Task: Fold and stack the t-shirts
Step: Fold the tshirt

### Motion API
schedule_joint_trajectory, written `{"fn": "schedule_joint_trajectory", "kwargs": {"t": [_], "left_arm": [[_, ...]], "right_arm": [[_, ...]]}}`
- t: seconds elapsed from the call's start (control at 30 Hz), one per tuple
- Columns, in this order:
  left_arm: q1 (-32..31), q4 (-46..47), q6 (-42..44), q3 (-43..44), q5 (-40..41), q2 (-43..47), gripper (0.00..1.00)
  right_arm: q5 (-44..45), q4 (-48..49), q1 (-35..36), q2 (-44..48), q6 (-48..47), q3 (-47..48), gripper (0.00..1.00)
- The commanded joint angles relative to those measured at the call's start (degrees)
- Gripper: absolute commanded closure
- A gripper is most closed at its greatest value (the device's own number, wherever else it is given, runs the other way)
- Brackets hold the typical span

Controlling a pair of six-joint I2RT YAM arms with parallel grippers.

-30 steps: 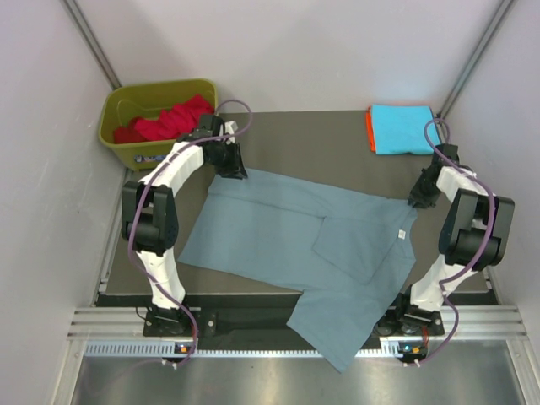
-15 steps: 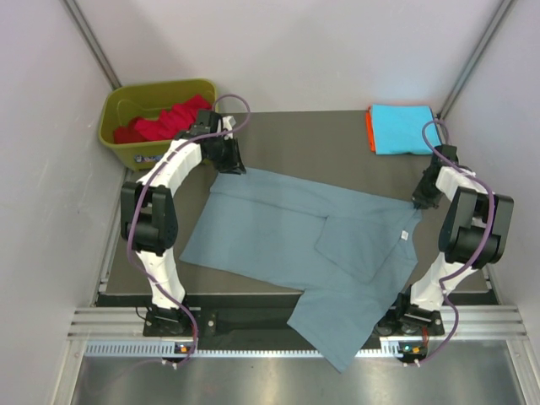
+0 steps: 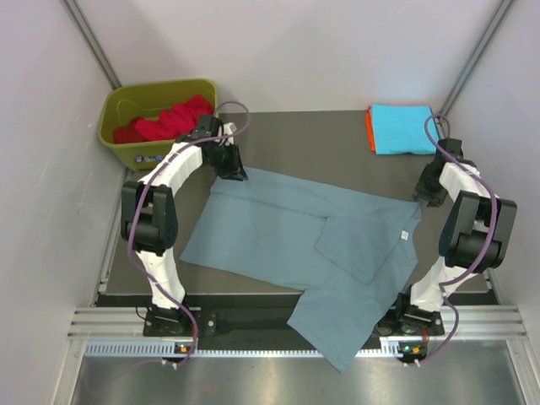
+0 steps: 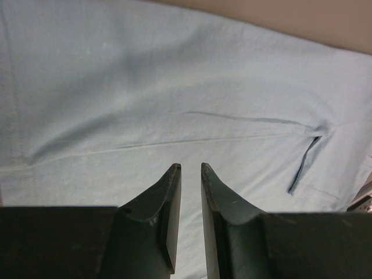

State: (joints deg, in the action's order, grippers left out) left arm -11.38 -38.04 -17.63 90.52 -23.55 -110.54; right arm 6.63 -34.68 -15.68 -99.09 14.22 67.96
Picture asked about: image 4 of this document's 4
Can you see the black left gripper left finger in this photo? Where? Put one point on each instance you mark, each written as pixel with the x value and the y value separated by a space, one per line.
pixel 136 240

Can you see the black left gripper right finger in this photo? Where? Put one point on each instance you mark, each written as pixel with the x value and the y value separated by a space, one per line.
pixel 242 241

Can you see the grey-blue t-shirt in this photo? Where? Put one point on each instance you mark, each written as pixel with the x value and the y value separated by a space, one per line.
pixel 99 98

